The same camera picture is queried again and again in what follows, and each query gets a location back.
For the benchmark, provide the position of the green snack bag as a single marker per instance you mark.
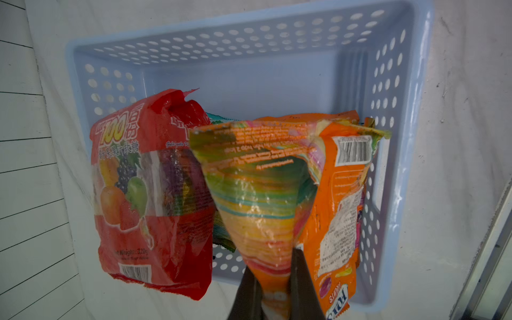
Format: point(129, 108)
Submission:
point(220, 233)

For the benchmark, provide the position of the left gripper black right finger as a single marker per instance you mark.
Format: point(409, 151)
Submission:
point(304, 302)

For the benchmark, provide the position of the light blue plastic basket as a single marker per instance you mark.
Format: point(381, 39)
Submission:
point(324, 57)

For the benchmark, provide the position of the red candy bag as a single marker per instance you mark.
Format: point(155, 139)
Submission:
point(153, 210)

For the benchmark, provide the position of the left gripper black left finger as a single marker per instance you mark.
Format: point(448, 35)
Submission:
point(247, 304)

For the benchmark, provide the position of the orange Fox's candy bag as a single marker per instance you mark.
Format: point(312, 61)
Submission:
point(294, 182)

